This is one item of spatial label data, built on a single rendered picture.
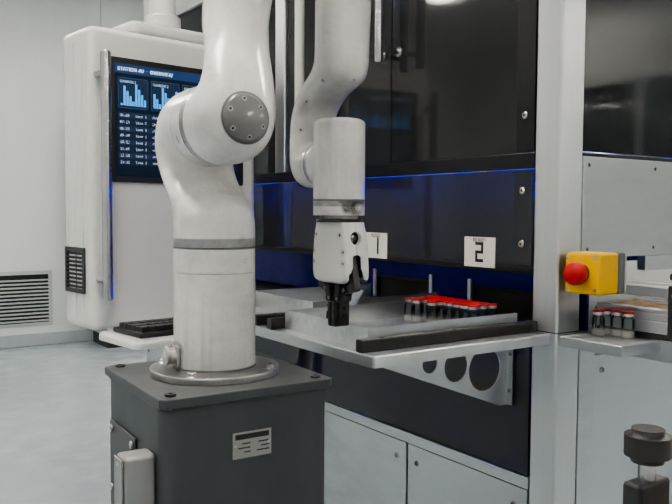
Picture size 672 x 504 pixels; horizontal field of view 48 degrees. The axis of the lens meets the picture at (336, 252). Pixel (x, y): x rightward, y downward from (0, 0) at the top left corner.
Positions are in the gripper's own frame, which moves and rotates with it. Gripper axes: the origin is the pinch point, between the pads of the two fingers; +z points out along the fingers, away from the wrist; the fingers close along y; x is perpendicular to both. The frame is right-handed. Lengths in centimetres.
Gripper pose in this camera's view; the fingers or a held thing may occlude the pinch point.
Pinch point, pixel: (338, 313)
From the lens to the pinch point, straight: 125.3
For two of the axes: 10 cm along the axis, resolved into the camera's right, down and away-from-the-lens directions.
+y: -5.6, -0.5, 8.3
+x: -8.3, 0.3, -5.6
